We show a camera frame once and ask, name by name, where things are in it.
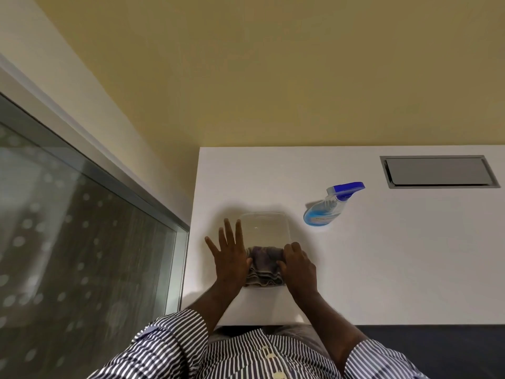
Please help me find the aluminium glass pane frame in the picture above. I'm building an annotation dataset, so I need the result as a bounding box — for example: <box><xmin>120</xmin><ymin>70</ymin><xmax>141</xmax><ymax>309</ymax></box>
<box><xmin>0</xmin><ymin>54</ymin><xmax>191</xmax><ymax>315</ymax></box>

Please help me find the striped button shirt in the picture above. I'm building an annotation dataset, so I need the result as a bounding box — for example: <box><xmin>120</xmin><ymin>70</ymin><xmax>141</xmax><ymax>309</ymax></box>
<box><xmin>87</xmin><ymin>309</ymin><xmax>431</xmax><ymax>379</ymax></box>

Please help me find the person's left hand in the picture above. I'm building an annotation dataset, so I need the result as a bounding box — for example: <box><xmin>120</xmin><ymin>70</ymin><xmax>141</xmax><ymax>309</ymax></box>
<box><xmin>205</xmin><ymin>218</ymin><xmax>253</xmax><ymax>291</ymax></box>

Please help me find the grey table cable hatch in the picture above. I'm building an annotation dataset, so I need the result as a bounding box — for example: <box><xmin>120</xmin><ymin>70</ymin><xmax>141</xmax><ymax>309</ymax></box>
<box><xmin>380</xmin><ymin>155</ymin><xmax>501</xmax><ymax>189</ymax></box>

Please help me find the grey cloth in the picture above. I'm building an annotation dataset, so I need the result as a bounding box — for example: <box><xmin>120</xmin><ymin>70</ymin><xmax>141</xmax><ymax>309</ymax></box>
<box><xmin>245</xmin><ymin>246</ymin><xmax>286</xmax><ymax>287</ymax></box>

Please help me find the blue spray bottle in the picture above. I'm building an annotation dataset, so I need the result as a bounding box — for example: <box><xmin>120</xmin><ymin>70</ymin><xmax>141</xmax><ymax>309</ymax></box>
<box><xmin>303</xmin><ymin>182</ymin><xmax>366</xmax><ymax>227</ymax></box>

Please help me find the clear plastic container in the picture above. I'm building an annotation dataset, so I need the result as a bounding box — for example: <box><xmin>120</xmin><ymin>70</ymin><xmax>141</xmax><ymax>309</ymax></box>
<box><xmin>238</xmin><ymin>212</ymin><xmax>292</xmax><ymax>289</ymax></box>

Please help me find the person's right forearm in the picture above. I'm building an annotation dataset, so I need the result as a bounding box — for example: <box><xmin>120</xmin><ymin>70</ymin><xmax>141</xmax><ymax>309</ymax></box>
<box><xmin>290</xmin><ymin>289</ymin><xmax>370</xmax><ymax>373</ymax></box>

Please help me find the person's right hand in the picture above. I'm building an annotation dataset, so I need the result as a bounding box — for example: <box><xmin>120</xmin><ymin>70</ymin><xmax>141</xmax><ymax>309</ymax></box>
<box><xmin>276</xmin><ymin>242</ymin><xmax>319</xmax><ymax>299</ymax></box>

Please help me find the person's left forearm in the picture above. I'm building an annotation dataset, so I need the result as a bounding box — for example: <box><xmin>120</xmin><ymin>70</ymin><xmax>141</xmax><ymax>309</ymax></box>
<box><xmin>189</xmin><ymin>281</ymin><xmax>246</xmax><ymax>335</ymax></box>

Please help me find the frosted dotted glass pane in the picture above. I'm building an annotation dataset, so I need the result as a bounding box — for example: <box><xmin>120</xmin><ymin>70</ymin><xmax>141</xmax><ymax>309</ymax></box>
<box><xmin>0</xmin><ymin>121</ymin><xmax>177</xmax><ymax>379</ymax></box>

